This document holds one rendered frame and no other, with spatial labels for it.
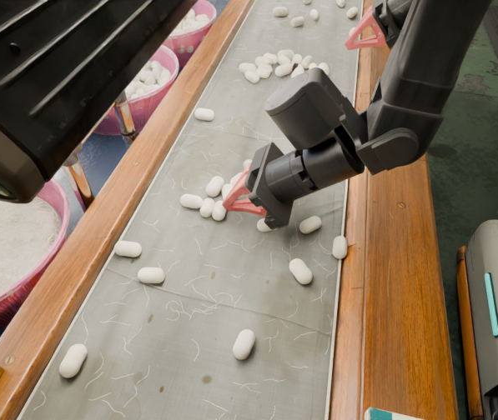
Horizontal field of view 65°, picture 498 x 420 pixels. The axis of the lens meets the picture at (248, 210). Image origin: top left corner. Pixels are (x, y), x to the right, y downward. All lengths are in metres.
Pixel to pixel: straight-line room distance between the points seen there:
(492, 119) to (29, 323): 2.23
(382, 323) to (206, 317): 0.20
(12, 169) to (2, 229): 0.48
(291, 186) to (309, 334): 0.17
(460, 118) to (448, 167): 0.42
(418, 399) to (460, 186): 1.51
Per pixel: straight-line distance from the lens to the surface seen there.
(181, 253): 0.53
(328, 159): 0.44
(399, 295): 0.49
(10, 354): 0.50
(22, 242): 0.63
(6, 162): 0.19
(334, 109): 0.42
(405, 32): 0.40
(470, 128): 2.26
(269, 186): 0.48
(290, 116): 0.41
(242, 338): 0.45
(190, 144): 0.69
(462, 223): 1.74
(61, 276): 0.53
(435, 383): 0.46
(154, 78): 0.91
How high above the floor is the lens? 1.17
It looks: 48 degrees down
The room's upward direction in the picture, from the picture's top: straight up
